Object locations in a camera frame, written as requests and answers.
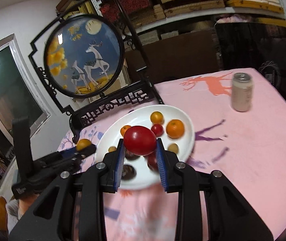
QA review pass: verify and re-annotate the wall shelf with boxes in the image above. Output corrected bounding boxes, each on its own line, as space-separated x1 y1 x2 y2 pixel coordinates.
56 0 286 46

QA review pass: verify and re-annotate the dark mangosteen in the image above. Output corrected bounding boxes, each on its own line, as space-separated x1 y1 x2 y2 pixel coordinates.
121 164 136 181
125 150 140 160

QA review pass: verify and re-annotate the yellow passion fruit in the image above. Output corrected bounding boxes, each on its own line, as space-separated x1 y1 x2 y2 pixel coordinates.
76 138 91 152

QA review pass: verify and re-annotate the round deer painting screen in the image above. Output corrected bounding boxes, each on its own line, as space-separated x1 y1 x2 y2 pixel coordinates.
29 0 163 143

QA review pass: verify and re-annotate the black board behind table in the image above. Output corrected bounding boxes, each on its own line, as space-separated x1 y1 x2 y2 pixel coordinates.
215 22 286 100

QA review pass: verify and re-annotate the dark red plum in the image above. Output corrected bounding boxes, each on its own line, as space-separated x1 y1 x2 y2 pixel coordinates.
147 153 159 171

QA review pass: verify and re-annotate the dark mangosteen on plate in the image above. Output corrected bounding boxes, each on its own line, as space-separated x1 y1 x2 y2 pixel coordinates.
121 164 136 181

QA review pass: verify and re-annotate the small yellow-orange fruit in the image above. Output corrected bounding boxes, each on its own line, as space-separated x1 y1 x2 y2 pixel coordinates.
150 111 164 125

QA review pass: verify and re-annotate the beige beverage can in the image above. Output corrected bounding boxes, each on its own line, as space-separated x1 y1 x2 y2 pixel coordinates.
231 72 253 112

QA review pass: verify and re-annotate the small orange mandarin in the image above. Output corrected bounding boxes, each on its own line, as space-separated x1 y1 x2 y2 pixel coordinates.
120 125 131 136

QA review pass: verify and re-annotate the white oval plate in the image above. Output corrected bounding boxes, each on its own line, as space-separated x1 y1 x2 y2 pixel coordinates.
95 104 195 190

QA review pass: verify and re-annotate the pink patterned tablecloth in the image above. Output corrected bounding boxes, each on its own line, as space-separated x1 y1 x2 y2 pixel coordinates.
58 67 286 241

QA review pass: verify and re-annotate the large orange front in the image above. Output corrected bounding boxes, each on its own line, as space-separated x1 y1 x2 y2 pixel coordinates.
166 119 185 139

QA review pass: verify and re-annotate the small red cherry tomato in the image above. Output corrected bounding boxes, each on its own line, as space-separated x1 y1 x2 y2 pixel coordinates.
151 124 164 137

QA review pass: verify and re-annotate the tan longan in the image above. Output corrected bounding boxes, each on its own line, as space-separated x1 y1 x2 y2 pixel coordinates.
108 146 117 152
167 143 179 154

